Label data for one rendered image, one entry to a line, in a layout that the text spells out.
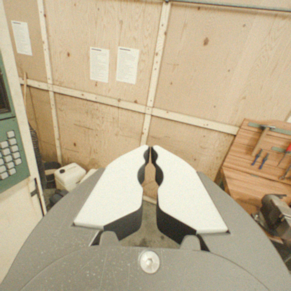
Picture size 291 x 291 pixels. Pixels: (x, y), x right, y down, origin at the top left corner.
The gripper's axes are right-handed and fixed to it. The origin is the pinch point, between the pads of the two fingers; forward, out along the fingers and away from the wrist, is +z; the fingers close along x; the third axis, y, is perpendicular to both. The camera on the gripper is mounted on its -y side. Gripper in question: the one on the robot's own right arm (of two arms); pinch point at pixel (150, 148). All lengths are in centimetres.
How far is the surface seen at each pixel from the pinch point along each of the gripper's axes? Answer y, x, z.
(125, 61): -11, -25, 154
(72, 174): 111, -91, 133
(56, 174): 111, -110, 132
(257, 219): 79, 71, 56
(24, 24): -43, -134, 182
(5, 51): -11, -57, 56
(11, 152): 29, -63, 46
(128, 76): 2, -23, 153
